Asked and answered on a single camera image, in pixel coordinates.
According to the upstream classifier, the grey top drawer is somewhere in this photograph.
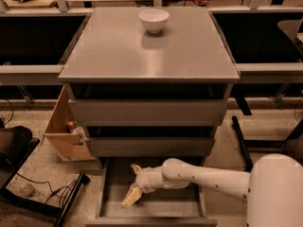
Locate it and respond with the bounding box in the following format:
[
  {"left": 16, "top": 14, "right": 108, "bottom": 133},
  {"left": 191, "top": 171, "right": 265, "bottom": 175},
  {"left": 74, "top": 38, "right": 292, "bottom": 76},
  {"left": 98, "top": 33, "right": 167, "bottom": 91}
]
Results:
[{"left": 68, "top": 99, "right": 227, "bottom": 127}]

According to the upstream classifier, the brown cardboard box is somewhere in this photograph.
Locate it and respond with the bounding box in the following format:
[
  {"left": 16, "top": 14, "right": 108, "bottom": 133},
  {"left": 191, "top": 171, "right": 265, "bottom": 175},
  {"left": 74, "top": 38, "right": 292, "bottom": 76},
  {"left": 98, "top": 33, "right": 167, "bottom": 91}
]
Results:
[{"left": 45, "top": 87, "right": 94, "bottom": 161}]

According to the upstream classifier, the grey open bottom drawer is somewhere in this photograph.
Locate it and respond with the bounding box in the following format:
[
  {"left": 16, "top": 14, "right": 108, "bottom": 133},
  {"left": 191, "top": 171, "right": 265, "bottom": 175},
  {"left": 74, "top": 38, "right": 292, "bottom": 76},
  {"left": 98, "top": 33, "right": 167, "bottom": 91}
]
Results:
[{"left": 85, "top": 157, "right": 218, "bottom": 227}]

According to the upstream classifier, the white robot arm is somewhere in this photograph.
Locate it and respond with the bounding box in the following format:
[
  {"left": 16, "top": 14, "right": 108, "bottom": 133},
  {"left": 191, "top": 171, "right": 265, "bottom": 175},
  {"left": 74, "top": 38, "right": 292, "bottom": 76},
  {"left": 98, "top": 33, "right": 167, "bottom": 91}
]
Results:
[{"left": 121, "top": 153, "right": 303, "bottom": 227}]

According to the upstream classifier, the red snack packet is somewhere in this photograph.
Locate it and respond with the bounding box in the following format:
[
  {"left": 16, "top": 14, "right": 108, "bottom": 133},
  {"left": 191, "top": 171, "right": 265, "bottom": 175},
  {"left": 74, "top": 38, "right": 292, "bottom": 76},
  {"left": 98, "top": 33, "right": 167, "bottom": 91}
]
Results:
[{"left": 67, "top": 121, "right": 78, "bottom": 132}]

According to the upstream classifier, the grey middle drawer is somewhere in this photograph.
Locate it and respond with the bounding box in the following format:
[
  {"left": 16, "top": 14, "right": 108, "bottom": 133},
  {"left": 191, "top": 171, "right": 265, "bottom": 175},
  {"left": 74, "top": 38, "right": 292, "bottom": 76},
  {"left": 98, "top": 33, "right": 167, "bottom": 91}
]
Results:
[{"left": 86, "top": 137, "right": 214, "bottom": 157}]

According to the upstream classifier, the black cable on floor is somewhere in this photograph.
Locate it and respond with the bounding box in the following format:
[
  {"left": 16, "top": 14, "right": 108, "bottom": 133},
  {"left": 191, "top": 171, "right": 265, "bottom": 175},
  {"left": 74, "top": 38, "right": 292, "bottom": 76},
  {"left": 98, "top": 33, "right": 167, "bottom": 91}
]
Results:
[{"left": 15, "top": 172, "right": 79, "bottom": 208}]

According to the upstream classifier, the grey drawer cabinet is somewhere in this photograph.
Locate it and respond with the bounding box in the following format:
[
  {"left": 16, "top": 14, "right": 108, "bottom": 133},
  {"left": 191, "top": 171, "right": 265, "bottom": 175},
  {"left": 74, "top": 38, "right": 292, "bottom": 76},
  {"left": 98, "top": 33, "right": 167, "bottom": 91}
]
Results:
[{"left": 59, "top": 7, "right": 240, "bottom": 165}]

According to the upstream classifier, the black bar on floor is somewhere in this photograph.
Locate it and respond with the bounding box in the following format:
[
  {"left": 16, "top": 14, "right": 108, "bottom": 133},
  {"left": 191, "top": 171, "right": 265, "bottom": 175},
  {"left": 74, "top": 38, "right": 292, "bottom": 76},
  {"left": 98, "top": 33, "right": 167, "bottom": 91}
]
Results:
[{"left": 232, "top": 115, "right": 253, "bottom": 172}]

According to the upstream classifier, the black cart frame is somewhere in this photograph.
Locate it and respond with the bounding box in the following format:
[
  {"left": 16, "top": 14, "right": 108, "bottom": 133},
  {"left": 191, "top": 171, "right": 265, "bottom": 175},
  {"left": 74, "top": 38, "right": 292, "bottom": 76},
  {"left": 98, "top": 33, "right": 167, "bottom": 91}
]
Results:
[{"left": 0, "top": 126, "right": 90, "bottom": 227}]

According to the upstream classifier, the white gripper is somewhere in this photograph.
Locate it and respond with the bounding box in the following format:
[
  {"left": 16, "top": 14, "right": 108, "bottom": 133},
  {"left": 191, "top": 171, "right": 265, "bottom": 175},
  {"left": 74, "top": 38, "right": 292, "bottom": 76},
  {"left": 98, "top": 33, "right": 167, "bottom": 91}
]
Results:
[{"left": 121, "top": 164, "right": 158, "bottom": 207}]

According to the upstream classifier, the white ceramic bowl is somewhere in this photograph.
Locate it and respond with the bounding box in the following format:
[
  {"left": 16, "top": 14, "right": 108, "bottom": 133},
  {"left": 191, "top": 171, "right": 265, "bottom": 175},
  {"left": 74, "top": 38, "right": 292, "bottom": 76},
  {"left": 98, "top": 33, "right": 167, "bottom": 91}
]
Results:
[{"left": 139, "top": 9, "right": 169, "bottom": 33}]

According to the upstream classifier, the clear plastic bottle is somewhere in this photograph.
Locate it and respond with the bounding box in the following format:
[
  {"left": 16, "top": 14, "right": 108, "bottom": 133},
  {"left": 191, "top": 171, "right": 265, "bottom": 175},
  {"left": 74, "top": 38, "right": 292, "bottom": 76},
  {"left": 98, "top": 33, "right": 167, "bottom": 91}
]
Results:
[{"left": 20, "top": 183, "right": 43, "bottom": 201}]

